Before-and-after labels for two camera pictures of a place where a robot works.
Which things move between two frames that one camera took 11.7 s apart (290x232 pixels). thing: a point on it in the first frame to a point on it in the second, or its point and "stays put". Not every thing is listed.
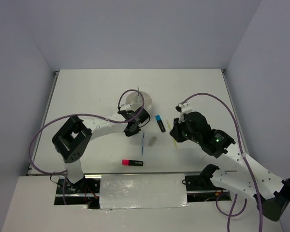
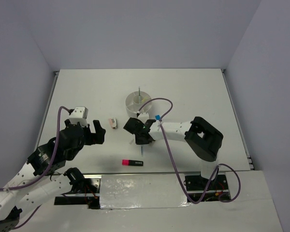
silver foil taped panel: (152, 191) stays put
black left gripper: (130, 134) to (98, 137)
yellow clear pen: (170, 128) to (146, 98)
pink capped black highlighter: (131, 162) stays put
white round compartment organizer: (132, 98) stays put
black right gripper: (175, 132) to (139, 141)
